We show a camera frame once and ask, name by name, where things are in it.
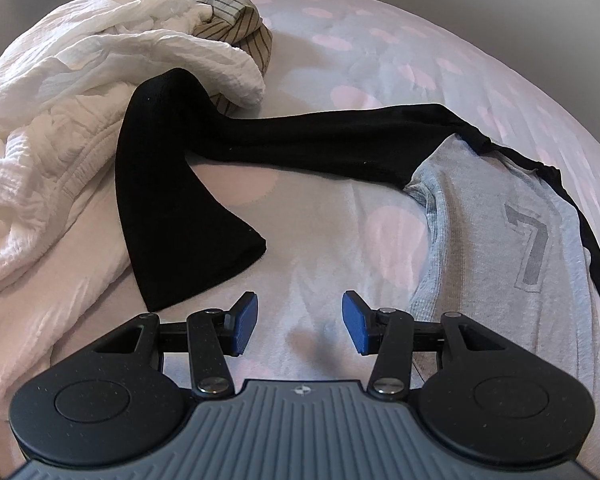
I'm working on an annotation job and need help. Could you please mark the beige striped garment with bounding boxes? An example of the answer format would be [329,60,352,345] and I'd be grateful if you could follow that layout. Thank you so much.
[195,0,273,116]

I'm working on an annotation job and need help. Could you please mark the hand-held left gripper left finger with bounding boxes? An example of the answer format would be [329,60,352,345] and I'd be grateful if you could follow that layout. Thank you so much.
[87,291,259,397]

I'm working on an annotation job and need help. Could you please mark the grey and black raglan shirt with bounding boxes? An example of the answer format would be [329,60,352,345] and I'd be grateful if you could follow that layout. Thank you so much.
[115,69,600,386]

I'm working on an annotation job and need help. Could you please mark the polka dot bed sheet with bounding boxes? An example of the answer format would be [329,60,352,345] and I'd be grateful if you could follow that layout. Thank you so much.
[0,0,600,480]

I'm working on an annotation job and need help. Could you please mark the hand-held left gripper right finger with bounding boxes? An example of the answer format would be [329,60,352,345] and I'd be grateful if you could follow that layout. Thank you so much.
[341,290,513,400]

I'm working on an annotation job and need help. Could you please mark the white elastic waist pants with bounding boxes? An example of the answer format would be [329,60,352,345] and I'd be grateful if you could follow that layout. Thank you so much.
[0,80,148,413]

